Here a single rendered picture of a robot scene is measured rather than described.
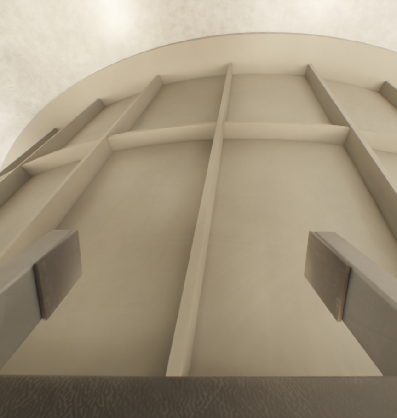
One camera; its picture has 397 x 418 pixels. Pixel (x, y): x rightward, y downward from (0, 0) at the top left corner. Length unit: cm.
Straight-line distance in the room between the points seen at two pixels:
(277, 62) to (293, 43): 5
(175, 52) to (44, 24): 36
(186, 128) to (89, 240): 24
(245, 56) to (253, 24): 7
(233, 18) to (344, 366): 75
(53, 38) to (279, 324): 90
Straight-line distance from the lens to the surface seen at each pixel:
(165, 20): 86
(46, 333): 28
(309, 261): 16
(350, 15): 87
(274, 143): 46
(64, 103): 100
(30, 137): 112
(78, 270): 17
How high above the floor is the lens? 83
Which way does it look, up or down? 50 degrees down
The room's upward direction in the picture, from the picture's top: 168 degrees counter-clockwise
